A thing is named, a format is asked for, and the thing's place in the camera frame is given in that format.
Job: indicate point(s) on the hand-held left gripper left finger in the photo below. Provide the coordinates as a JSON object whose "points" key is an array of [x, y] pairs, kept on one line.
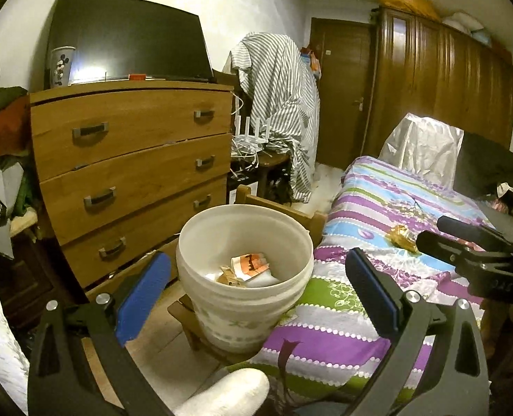
{"points": [[141, 301]]}

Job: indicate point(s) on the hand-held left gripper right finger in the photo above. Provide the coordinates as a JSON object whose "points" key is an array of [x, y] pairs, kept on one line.
{"points": [[375, 297]]}

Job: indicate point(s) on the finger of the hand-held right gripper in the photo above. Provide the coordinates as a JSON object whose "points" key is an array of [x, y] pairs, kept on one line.
{"points": [[447, 249], [473, 230]]}

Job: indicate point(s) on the yellow plastic wrapper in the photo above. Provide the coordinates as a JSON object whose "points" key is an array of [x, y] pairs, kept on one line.
{"points": [[401, 238]]}

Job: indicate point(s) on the tan cardboard box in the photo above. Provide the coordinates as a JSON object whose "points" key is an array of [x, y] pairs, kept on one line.
{"points": [[230, 278]]}

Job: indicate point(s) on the white plastic bucket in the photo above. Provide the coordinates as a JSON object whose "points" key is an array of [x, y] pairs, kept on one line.
{"points": [[235, 316]]}

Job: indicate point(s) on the orange white wrapper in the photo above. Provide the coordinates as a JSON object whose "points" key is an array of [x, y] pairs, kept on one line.
{"points": [[250, 266]]}

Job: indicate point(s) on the person's left hand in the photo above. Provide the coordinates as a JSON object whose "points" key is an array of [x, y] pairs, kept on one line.
{"points": [[230, 392]]}

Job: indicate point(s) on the striped purple green blanket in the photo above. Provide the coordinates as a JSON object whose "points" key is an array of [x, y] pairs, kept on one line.
{"points": [[347, 303]]}

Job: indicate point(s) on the white paper scrap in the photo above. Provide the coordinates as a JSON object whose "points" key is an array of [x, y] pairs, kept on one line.
{"points": [[508, 190]]}

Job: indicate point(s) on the dark cloth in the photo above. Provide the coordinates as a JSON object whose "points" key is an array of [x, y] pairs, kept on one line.
{"points": [[482, 164]]}

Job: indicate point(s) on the silver crinkled cloth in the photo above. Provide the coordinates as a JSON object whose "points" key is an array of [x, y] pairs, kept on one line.
{"points": [[421, 151]]}

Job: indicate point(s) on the dark wooden cabinet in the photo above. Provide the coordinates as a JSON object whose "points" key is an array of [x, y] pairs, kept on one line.
{"points": [[27, 281]]}

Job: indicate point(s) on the small wooden chair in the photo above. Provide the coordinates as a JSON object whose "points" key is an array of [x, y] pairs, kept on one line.
{"points": [[278, 210]]}

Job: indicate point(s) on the wooden chest of drawers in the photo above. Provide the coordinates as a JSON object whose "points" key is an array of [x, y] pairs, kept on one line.
{"points": [[131, 160]]}

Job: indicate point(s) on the white plastic sheet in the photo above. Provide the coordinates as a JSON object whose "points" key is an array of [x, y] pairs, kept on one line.
{"points": [[1, 333]]}

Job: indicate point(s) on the brown wooden wardrobe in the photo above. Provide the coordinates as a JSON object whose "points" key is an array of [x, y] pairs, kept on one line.
{"points": [[438, 86]]}

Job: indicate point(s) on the dark wooden side table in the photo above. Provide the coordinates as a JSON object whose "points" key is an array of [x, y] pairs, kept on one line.
{"points": [[274, 169]]}

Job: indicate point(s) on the brown wooden door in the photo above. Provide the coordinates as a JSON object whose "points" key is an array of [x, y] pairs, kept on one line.
{"points": [[339, 95]]}

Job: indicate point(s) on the white pillows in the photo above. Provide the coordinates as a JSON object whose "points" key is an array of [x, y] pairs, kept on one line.
{"points": [[466, 26]]}

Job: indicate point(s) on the white router with antennas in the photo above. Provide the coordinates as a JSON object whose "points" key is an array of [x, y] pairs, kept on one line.
{"points": [[252, 128]]}

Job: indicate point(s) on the pile of clothes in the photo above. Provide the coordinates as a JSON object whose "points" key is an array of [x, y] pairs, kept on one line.
{"points": [[5, 138]]}

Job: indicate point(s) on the grey white striped cloth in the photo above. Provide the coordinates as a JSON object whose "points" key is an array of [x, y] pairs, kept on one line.
{"points": [[278, 95]]}

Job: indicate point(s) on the small red box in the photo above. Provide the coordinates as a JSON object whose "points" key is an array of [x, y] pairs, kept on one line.
{"points": [[136, 76]]}

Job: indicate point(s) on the orange hanging bag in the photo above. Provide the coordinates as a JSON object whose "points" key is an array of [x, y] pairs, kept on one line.
{"points": [[313, 63]]}

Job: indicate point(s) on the white mug with cartoon print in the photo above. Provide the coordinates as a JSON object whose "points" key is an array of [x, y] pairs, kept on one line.
{"points": [[61, 67]]}

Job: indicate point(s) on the black television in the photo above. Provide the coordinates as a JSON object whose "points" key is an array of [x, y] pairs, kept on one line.
{"points": [[131, 34]]}

